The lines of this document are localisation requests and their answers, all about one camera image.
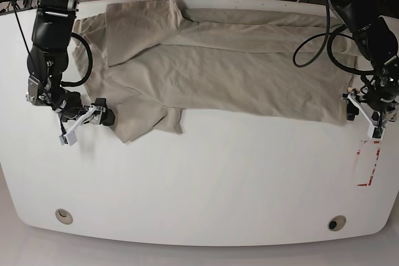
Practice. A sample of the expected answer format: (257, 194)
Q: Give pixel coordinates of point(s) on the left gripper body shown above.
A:
(380, 94)

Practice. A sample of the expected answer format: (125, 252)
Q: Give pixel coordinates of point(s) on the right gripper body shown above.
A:
(67, 105)

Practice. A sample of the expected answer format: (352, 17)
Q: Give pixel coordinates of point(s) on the beige T-shirt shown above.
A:
(153, 59)

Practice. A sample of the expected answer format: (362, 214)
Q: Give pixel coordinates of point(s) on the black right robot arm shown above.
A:
(48, 60)

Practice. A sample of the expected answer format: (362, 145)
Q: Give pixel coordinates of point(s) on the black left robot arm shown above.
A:
(378, 44)

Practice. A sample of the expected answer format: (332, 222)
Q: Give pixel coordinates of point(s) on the red tape rectangle marking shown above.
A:
(366, 162)

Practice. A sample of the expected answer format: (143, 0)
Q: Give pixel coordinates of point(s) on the left table grommet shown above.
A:
(64, 216)

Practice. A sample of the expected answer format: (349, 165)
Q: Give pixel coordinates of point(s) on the table grommet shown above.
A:
(64, 216)
(337, 223)

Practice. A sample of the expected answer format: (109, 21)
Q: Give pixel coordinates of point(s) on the right table grommet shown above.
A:
(337, 223)

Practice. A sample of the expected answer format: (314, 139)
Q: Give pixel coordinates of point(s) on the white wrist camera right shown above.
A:
(73, 126)

